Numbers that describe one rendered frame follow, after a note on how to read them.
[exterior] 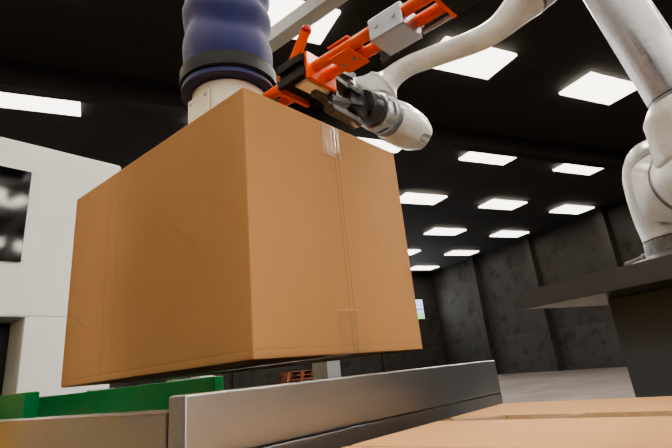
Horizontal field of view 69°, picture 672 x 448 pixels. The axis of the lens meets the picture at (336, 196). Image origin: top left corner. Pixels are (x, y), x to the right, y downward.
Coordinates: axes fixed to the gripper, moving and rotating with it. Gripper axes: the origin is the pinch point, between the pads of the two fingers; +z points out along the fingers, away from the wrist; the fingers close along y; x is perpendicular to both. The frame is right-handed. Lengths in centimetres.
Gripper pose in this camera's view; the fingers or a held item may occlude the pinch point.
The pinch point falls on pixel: (311, 78)
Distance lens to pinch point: 100.3
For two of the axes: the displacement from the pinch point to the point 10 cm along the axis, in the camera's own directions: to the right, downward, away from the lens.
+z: -6.6, -1.9, -7.3
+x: -7.5, 2.9, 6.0
